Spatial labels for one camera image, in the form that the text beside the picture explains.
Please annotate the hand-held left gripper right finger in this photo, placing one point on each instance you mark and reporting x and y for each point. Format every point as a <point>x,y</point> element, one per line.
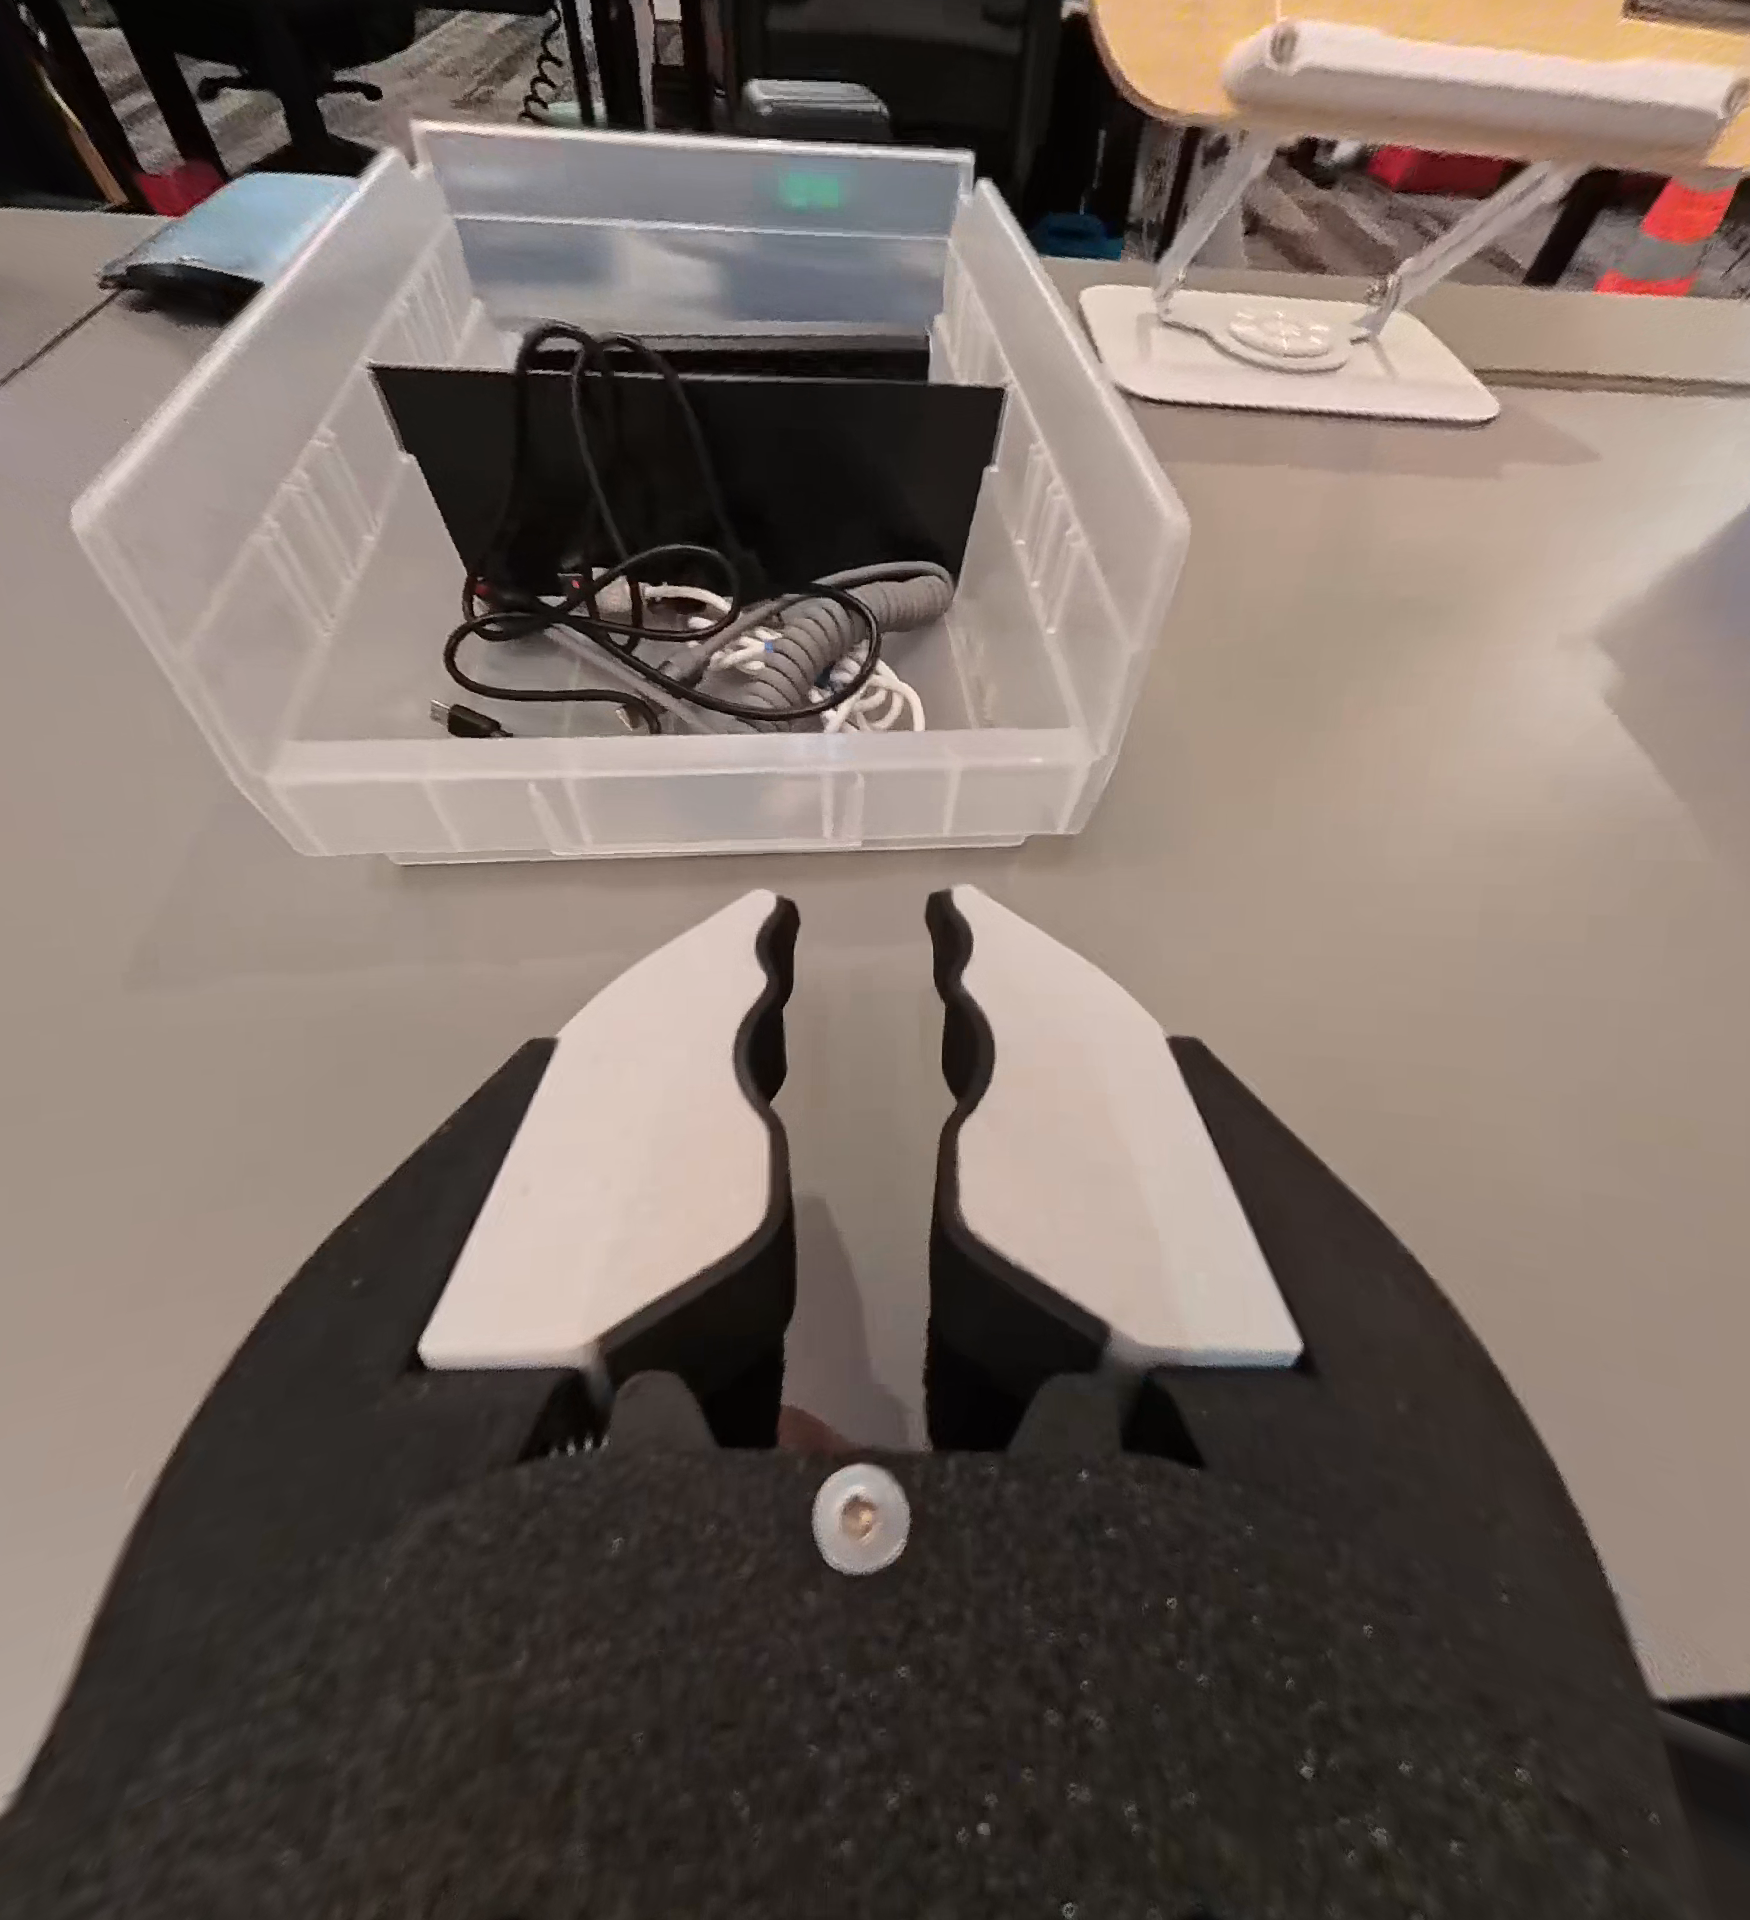
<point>1099,1170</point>

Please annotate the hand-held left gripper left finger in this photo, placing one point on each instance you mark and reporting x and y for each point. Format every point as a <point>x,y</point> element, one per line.
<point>619,1170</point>

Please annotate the clear plastic bin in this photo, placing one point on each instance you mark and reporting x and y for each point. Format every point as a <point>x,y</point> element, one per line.
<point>215,524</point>

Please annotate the black bin divider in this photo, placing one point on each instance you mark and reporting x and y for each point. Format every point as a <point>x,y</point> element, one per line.
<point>846,480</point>

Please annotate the bamboo book stand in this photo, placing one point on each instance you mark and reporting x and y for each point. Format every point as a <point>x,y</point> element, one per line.
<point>1415,376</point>

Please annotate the blue-grey pouch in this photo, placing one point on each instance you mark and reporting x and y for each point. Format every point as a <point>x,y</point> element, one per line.
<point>244,240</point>

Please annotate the black charger dock green display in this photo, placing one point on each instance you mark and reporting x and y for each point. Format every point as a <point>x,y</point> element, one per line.
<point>815,101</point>

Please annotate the orange traffic cone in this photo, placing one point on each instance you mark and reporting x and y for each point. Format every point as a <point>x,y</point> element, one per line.
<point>1670,240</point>

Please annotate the black office chair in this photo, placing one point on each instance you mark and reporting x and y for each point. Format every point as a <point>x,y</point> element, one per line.
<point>275,62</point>

